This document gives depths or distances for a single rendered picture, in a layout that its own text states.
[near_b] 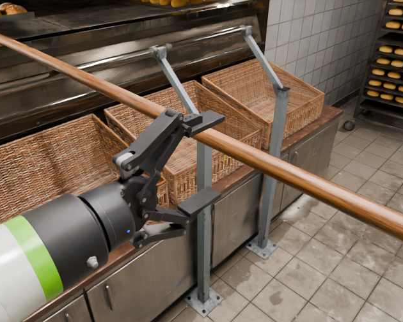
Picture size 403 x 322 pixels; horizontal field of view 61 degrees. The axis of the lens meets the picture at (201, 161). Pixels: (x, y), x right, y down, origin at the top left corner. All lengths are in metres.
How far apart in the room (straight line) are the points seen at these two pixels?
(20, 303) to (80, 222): 0.09
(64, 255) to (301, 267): 1.71
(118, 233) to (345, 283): 1.69
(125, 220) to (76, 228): 0.06
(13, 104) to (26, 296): 1.11
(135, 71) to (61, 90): 0.36
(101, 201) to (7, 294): 0.12
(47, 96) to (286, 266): 1.43
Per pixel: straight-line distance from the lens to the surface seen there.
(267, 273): 1.92
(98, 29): 1.51
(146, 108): 0.69
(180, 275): 1.57
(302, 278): 1.94
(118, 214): 0.39
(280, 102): 1.51
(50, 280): 0.37
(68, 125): 1.50
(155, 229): 0.49
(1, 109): 1.40
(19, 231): 0.37
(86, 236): 0.37
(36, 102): 1.44
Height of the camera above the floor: 1.47
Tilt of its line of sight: 33 degrees down
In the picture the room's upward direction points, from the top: straight up
